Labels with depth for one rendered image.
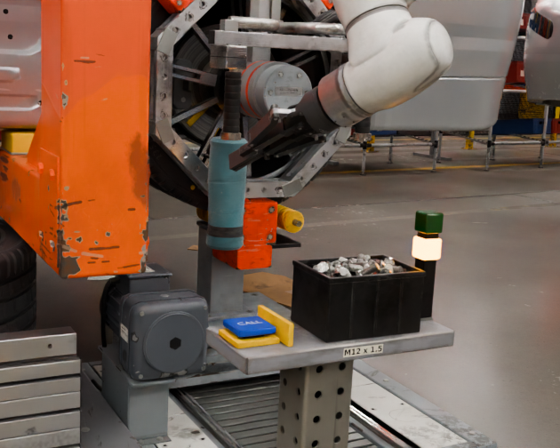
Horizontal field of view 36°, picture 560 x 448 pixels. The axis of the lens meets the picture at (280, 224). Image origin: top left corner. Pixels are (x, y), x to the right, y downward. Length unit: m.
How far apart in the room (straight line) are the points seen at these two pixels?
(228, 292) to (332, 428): 0.86
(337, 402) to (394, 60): 0.63
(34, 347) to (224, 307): 0.79
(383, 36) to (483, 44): 1.38
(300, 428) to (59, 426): 0.49
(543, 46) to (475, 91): 2.09
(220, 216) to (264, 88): 0.31
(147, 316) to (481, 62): 1.33
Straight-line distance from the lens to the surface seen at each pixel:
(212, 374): 2.26
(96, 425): 1.94
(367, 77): 1.28
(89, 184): 1.56
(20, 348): 1.69
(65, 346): 1.71
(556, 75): 4.61
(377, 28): 1.29
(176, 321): 1.84
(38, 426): 1.75
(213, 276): 2.32
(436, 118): 2.56
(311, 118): 1.36
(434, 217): 1.62
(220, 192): 1.98
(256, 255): 2.18
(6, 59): 2.04
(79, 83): 1.54
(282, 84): 1.99
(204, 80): 2.18
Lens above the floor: 0.93
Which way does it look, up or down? 11 degrees down
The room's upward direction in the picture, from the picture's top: 3 degrees clockwise
